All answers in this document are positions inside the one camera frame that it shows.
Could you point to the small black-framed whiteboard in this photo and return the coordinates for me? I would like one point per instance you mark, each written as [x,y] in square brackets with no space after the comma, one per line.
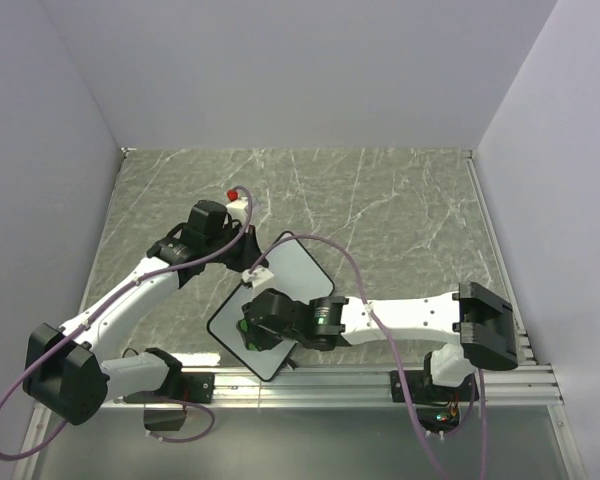
[297,274]

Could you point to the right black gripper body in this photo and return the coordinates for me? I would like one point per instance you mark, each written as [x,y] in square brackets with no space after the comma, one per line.
[272,337]

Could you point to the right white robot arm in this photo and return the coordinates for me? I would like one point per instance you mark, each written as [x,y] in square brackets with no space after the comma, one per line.
[474,326]

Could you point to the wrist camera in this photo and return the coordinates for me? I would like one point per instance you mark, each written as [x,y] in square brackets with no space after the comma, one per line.
[258,277]
[240,208]

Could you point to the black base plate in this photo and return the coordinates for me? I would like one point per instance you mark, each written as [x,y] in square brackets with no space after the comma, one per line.
[197,387]
[424,393]

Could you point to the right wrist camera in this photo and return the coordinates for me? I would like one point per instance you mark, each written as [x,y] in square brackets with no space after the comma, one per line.
[258,277]

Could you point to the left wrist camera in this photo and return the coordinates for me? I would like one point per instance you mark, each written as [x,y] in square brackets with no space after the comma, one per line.
[240,208]

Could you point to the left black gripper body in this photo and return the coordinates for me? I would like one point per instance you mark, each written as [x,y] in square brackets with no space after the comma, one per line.
[228,231]

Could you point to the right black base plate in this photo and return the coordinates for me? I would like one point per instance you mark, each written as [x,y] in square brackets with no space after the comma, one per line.
[424,393]

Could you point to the green whiteboard eraser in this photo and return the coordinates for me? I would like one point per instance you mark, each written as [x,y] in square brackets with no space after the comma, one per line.
[250,335]

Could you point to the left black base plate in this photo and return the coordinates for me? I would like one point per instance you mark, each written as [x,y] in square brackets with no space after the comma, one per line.
[197,387]

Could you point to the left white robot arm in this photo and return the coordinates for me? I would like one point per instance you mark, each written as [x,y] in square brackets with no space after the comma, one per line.
[68,368]

